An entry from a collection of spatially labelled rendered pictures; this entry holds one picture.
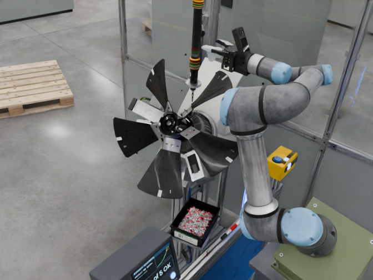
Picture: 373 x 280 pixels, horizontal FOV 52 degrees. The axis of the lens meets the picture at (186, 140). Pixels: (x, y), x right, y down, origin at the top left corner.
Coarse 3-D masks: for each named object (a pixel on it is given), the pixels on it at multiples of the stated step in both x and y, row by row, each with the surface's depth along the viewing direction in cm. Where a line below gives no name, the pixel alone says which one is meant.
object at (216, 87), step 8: (216, 72) 191; (216, 80) 186; (224, 80) 180; (208, 88) 186; (216, 88) 179; (224, 88) 176; (200, 96) 186; (208, 96) 180; (216, 96) 176; (192, 104) 187
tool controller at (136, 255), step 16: (144, 240) 123; (160, 240) 122; (112, 256) 118; (128, 256) 117; (144, 256) 116; (160, 256) 121; (176, 256) 127; (96, 272) 113; (112, 272) 112; (128, 272) 111; (144, 272) 116; (160, 272) 122; (176, 272) 129
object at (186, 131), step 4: (188, 128) 186; (192, 128) 187; (180, 132) 183; (184, 132) 183; (188, 132) 184; (192, 132) 184; (196, 132) 185; (184, 136) 181; (188, 136) 182; (192, 136) 182
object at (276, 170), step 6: (276, 150) 195; (282, 150) 195; (288, 150) 195; (270, 156) 190; (282, 156) 191; (294, 156) 191; (270, 162) 187; (276, 162) 186; (288, 162) 187; (270, 168) 189; (276, 168) 186; (282, 168) 184; (270, 174) 191; (276, 174) 188; (282, 174) 187
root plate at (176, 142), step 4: (164, 140) 186; (168, 140) 187; (172, 140) 188; (176, 140) 188; (164, 144) 186; (168, 144) 187; (176, 144) 188; (180, 144) 189; (164, 148) 186; (168, 148) 187; (172, 148) 187; (176, 148) 188
